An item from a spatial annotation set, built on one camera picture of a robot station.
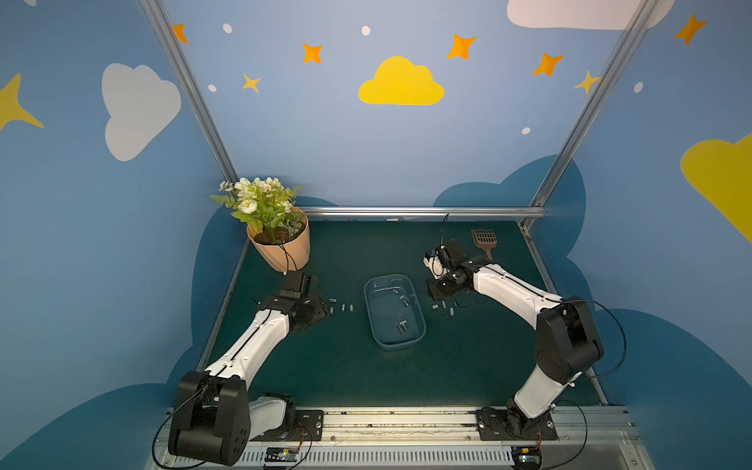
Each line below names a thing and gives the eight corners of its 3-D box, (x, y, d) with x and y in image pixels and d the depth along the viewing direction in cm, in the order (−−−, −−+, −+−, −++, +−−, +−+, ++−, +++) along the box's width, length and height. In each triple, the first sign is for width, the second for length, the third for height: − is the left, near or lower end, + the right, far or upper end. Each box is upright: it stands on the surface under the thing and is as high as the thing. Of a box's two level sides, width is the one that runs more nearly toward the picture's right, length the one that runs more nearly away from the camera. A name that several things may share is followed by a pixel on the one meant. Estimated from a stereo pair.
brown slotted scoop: (478, 259, 113) (481, 255, 111) (471, 234, 122) (473, 229, 120) (499, 260, 114) (502, 255, 111) (491, 234, 122) (493, 229, 120)
